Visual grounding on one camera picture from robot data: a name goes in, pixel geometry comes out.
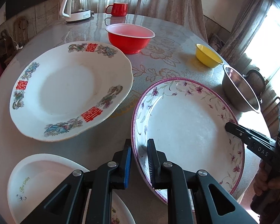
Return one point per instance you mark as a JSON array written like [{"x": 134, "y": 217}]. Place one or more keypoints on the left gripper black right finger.
[{"x": 192, "y": 197}]

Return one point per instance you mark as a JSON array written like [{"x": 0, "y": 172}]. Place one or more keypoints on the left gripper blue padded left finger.
[{"x": 85, "y": 197}]

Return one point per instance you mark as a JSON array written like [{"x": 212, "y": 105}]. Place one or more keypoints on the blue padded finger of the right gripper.
[{"x": 255, "y": 141}]

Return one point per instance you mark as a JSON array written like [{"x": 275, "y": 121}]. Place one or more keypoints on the white plate with pink roses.
[{"x": 36, "y": 176}]

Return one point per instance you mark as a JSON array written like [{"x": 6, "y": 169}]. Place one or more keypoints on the stainless steel bowl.
[{"x": 238, "y": 91}]

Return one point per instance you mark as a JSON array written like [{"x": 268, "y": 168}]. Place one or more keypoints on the white plate purple floral rim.
[{"x": 187, "y": 121}]

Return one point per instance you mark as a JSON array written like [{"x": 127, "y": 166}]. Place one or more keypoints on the yellow plastic bowl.
[{"x": 207, "y": 56}]

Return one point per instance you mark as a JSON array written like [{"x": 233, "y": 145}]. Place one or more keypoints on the white plate red double-happiness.
[{"x": 70, "y": 89}]

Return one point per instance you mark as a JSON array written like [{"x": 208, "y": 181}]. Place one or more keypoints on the red plastic bowl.
[{"x": 129, "y": 38}]

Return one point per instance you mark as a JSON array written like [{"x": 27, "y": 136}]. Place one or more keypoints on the person's right hand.
[{"x": 261, "y": 184}]

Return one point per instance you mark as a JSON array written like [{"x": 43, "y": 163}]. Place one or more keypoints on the tall-back wooden chair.
[{"x": 270, "y": 113}]

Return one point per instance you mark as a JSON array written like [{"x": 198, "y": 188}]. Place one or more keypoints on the round-back dark wooden chair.
[{"x": 256, "y": 81}]

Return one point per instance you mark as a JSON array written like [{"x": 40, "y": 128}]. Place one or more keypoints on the beige right curtain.
[{"x": 247, "y": 24}]

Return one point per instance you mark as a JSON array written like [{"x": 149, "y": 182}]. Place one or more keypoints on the white power strip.
[{"x": 18, "y": 47}]

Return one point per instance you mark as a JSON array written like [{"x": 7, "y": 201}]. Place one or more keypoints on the white glass electric kettle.
[{"x": 75, "y": 10}]

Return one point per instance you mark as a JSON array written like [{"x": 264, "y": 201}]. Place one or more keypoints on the red enamel mug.
[{"x": 117, "y": 9}]

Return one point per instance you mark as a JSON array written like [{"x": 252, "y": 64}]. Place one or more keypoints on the framed picture leaning on wall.
[{"x": 216, "y": 43}]

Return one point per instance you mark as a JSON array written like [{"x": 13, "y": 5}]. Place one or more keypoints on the wooden chair by wall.
[{"x": 8, "y": 42}]

